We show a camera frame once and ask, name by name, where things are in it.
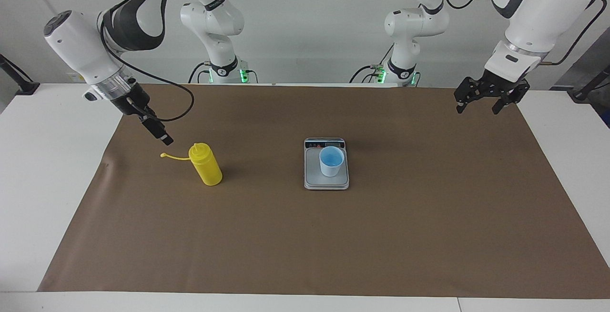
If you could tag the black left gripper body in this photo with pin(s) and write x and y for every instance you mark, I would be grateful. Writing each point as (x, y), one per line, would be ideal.
(491, 85)

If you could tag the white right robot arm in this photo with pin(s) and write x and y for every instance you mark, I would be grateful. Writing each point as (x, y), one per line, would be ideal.
(86, 50)

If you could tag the white wall socket box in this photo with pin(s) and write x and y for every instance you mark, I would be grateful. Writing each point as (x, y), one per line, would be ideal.
(74, 77)

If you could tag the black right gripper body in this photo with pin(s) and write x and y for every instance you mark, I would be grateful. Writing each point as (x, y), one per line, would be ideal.
(133, 102)

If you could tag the brown paper table mat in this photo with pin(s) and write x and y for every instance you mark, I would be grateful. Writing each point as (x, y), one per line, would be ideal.
(305, 240)

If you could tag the yellow squeeze bottle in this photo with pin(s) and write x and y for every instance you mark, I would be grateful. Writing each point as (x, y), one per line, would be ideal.
(207, 169)

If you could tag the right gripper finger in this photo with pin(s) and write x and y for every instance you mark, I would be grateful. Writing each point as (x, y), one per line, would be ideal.
(156, 127)

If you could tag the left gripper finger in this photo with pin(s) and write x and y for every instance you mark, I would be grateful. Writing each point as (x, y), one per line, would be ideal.
(503, 105)
(461, 104)

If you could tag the grey panel board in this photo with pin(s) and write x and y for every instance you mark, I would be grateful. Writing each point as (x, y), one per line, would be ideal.
(579, 64)

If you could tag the black clamp stand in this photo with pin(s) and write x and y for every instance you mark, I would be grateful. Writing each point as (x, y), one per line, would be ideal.
(588, 88)
(21, 85)

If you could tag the light blue plastic cup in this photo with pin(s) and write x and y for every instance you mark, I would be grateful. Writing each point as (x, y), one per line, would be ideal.
(331, 166)

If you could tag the silver digital kitchen scale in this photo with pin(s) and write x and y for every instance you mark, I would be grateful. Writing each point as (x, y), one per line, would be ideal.
(329, 183)

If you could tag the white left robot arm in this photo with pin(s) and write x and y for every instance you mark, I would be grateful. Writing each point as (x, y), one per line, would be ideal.
(538, 12)

